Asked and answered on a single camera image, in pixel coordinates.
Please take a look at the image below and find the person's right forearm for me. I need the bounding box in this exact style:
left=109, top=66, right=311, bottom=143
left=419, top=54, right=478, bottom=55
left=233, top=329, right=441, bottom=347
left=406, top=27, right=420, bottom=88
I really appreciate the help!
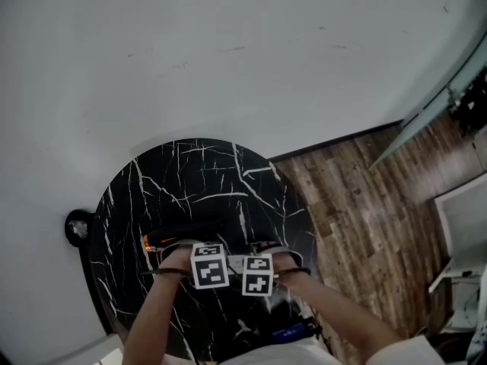
left=274, top=270, right=405, bottom=360

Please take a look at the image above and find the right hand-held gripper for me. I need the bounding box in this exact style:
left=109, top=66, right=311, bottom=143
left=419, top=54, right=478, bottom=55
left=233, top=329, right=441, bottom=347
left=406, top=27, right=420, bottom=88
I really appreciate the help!
left=241, top=240, right=304, bottom=297

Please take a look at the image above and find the person's right hand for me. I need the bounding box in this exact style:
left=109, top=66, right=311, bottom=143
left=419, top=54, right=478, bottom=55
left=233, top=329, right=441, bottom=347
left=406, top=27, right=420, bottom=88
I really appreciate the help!
left=272, top=252, right=301, bottom=274

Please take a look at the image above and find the black round object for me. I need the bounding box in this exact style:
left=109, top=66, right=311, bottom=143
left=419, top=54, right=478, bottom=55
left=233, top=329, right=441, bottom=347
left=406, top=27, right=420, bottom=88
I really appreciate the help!
left=63, top=208, right=96, bottom=249

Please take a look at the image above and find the person's left hand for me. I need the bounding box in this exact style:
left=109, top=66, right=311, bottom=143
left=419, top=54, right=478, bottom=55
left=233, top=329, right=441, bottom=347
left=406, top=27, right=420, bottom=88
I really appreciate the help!
left=157, top=245, right=193, bottom=272

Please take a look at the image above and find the black equipment cluster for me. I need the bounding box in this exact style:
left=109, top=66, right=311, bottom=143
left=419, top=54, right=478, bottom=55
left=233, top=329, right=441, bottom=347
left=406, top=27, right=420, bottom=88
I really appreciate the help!
left=450, top=68, right=487, bottom=138

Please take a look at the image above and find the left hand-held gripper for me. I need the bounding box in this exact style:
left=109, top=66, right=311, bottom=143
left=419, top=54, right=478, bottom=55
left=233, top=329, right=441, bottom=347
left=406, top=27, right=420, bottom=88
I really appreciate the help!
left=160, top=239, right=231, bottom=290

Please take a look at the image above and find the white board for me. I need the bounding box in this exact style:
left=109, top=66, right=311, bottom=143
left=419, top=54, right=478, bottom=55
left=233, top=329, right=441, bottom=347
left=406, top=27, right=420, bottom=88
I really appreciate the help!
left=40, top=332, right=126, bottom=365

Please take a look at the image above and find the person's white clothing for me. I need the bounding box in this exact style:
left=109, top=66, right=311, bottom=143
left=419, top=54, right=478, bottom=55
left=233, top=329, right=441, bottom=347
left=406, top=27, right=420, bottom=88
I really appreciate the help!
left=218, top=334, right=447, bottom=365

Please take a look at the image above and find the white cabinet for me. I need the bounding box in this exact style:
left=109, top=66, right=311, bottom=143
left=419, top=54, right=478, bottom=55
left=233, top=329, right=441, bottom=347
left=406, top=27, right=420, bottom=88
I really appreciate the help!
left=427, top=182, right=487, bottom=335

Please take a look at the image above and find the person's left forearm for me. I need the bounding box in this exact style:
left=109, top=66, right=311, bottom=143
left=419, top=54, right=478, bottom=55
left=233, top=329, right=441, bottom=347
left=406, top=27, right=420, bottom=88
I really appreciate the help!
left=121, top=271, right=191, bottom=365

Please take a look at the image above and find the black wrist strap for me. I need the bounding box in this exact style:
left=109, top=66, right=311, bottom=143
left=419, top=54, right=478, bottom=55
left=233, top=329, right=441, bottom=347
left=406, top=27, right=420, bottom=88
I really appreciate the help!
left=139, top=266, right=192, bottom=278

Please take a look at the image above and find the blue and black device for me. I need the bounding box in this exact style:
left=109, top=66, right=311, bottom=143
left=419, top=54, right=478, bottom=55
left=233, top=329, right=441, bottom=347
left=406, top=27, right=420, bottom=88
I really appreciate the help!
left=271, top=318, right=319, bottom=342

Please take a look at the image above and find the glass partition panel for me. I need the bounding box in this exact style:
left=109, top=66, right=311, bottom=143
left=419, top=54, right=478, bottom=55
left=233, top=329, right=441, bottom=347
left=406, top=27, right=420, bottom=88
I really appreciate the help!
left=368, top=32, right=487, bottom=171

